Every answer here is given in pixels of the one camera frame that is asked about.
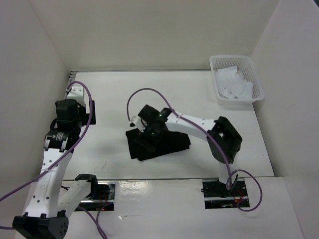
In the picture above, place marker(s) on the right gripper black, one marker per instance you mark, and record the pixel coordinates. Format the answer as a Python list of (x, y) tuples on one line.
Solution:
[(152, 138)]

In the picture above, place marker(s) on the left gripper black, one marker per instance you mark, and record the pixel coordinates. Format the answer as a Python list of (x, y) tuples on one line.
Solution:
[(86, 115)]

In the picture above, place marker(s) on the black skirt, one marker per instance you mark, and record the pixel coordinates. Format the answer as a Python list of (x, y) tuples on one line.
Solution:
[(143, 148)]

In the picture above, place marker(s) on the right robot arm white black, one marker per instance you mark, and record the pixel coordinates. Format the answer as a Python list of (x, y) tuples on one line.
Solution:
[(223, 139)]

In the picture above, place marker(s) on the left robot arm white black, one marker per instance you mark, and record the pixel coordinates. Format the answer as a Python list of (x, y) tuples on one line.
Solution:
[(47, 215)]

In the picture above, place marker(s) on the white skirt in basket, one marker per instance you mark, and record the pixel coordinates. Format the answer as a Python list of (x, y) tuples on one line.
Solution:
[(231, 85)]

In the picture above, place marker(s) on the white perforated plastic basket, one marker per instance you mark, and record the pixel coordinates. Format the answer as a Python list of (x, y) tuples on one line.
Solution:
[(246, 69)]

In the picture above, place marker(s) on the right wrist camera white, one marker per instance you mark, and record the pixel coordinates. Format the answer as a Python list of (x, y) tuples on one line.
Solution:
[(139, 123)]

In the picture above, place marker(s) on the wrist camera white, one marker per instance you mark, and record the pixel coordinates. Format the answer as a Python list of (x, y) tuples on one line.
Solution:
[(77, 93), (139, 123)]

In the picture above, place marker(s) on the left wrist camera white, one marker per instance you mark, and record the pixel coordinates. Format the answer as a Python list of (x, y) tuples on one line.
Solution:
[(77, 93)]

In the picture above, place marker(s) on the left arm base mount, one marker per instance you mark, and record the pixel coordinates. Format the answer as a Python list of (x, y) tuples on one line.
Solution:
[(104, 198)]

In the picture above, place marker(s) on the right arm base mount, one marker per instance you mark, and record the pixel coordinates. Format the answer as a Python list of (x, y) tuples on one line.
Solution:
[(216, 196)]

